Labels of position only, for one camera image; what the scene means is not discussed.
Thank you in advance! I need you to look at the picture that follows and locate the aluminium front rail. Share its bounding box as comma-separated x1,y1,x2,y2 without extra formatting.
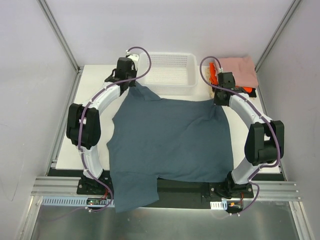
31,176,303,202

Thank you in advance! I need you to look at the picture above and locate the left aluminium frame post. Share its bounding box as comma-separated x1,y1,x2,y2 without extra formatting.
37,0,81,73

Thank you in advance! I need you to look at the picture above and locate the left slotted cable duct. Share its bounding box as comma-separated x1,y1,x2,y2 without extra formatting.
42,196,115,208

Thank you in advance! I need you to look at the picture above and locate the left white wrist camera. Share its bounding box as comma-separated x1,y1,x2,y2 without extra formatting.
125,50,140,64

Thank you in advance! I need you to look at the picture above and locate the right slotted cable duct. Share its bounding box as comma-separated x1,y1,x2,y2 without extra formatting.
210,200,228,211

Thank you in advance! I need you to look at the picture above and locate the aluminium frame post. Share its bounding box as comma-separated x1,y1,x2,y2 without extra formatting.
37,0,81,73
255,0,303,73

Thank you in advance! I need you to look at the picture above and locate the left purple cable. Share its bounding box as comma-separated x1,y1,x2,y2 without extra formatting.
77,46,152,214

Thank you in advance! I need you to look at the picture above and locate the right aluminium frame post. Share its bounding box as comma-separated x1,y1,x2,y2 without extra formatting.
255,0,303,73

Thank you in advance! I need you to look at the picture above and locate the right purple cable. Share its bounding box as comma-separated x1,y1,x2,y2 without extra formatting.
199,55,281,221

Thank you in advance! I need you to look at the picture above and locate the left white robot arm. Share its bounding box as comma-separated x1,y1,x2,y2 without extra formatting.
66,53,139,196

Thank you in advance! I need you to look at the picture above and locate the purple cable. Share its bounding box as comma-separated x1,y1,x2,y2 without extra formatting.
199,55,281,221
77,46,152,214

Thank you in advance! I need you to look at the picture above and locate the black folded t shirt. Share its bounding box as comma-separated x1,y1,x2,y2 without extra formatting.
211,84,258,99

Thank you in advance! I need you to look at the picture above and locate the slotted cable duct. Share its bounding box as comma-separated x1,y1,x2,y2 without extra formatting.
42,196,115,208
210,200,228,211

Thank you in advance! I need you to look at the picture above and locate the pink folded t shirt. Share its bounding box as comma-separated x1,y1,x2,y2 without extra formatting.
218,56,259,88

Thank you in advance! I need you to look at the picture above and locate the orange folded t shirt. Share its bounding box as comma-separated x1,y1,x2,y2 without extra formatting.
209,62,253,93

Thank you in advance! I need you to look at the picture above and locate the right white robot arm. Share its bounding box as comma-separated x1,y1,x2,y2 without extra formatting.
213,72,285,199

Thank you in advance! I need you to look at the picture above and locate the blue-grey t shirt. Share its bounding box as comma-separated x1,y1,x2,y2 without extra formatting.
106,84,234,213

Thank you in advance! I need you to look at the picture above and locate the white plastic basket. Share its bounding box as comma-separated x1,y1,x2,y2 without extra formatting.
137,52,198,96

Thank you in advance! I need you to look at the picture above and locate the cream folded t shirt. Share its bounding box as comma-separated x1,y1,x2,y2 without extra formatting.
204,67,256,101

